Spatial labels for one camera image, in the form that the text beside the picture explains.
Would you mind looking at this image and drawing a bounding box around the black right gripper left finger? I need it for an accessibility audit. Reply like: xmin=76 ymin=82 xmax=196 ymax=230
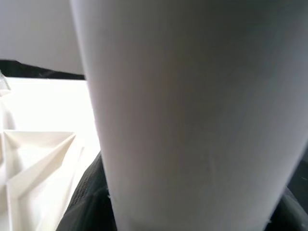
xmin=55 ymin=151 xmax=118 ymax=231

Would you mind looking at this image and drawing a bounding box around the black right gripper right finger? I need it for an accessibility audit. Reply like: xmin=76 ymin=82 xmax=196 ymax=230
xmin=267 ymin=186 xmax=308 ymax=231

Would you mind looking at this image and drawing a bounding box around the white plastic table top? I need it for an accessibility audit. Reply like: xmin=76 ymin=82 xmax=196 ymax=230
xmin=0 ymin=77 xmax=102 ymax=231

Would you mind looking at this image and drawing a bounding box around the white plastic table leg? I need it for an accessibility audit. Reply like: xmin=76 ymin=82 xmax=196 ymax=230
xmin=69 ymin=0 xmax=308 ymax=231

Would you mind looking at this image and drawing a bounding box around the black table cloth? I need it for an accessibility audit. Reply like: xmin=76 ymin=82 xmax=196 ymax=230
xmin=0 ymin=59 xmax=308 ymax=231

